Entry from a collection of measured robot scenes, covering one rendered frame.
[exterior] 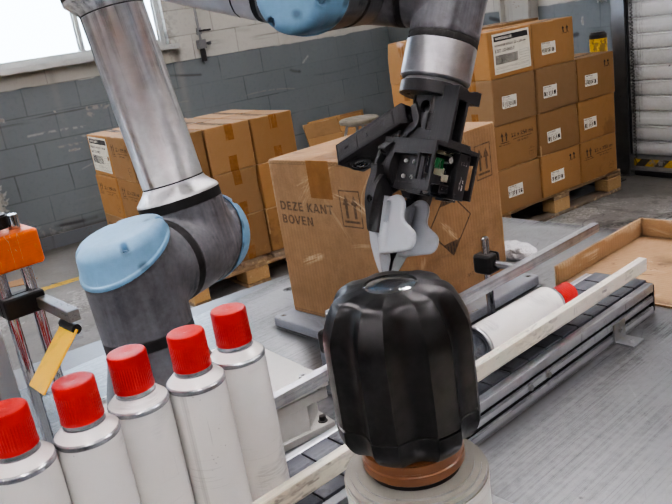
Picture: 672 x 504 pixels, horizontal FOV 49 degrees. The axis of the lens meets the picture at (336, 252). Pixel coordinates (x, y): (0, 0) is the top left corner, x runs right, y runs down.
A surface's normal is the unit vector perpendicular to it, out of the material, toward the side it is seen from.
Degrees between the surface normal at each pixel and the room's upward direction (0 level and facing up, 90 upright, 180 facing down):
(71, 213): 90
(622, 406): 0
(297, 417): 90
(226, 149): 90
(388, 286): 0
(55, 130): 90
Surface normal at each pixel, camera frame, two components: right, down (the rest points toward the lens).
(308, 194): -0.71, 0.31
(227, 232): 0.87, -0.16
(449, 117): -0.73, -0.11
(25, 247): 0.66, 0.12
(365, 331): -0.47, -0.12
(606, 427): -0.15, -0.94
